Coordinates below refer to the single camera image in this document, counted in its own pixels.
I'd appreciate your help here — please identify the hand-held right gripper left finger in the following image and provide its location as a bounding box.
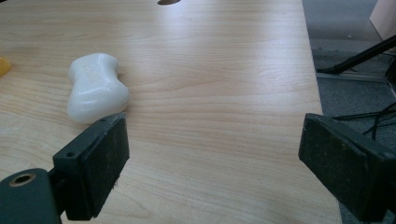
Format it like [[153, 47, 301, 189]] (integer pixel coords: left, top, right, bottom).
[[47, 112, 131, 221]]

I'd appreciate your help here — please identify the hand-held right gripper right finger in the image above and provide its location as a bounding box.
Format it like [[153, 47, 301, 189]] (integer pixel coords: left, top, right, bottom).
[[298, 113, 396, 223]]

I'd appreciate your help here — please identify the white soap bar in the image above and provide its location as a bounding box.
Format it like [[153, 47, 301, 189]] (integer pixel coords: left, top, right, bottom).
[[66, 52, 131, 125]]

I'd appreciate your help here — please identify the black stand leg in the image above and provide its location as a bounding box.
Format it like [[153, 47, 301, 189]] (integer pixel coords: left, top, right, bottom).
[[316, 34, 396, 75]]

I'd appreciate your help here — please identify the yellow object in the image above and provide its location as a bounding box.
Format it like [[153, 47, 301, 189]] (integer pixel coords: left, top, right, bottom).
[[0, 56, 13, 78]]

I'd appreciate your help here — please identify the light wooden board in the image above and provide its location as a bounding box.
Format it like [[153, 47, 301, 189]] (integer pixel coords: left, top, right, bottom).
[[369, 0, 396, 52]]

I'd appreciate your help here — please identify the black cable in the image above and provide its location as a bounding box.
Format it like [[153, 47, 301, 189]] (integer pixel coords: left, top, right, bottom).
[[332, 102, 396, 141]]

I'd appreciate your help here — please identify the metal floor rail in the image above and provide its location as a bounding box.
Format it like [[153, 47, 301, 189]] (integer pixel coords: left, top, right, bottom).
[[316, 72, 392, 84]]

